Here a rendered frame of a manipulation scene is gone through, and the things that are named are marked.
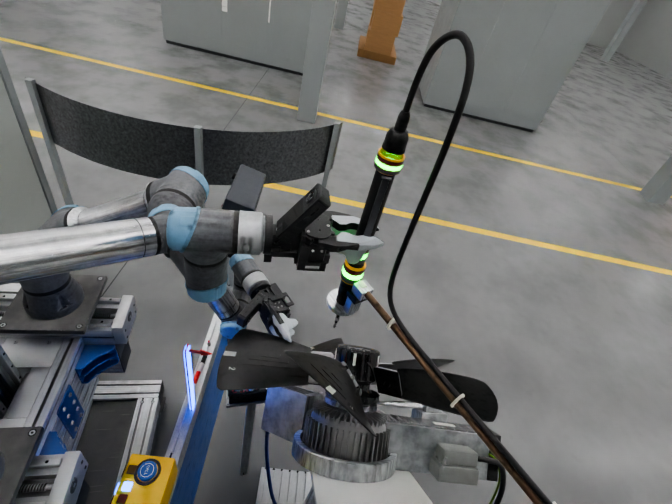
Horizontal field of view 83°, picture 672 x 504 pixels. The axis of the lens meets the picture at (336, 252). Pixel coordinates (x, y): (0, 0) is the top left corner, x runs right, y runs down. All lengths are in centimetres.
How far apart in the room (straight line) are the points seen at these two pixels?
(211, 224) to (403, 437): 74
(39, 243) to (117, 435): 144
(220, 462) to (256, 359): 120
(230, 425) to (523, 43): 634
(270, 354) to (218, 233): 50
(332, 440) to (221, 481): 122
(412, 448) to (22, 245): 94
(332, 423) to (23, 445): 71
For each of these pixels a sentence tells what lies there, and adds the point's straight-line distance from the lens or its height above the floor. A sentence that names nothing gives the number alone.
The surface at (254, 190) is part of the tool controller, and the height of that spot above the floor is 123.
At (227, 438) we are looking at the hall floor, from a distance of 223.
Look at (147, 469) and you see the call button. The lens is 106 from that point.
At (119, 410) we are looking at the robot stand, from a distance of 213.
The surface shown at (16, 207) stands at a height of 41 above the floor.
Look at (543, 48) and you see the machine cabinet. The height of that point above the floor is 122.
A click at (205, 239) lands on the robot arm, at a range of 64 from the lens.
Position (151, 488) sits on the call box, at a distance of 106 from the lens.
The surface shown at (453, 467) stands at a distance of 110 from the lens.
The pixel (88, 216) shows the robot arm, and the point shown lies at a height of 130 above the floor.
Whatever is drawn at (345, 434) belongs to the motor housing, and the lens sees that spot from 100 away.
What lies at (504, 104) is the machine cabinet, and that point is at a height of 34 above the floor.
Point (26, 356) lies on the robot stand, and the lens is 146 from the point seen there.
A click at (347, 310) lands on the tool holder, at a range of 80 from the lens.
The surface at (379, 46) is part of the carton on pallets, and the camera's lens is 878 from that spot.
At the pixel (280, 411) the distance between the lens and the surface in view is 119.
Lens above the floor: 207
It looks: 41 degrees down
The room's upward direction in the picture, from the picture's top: 15 degrees clockwise
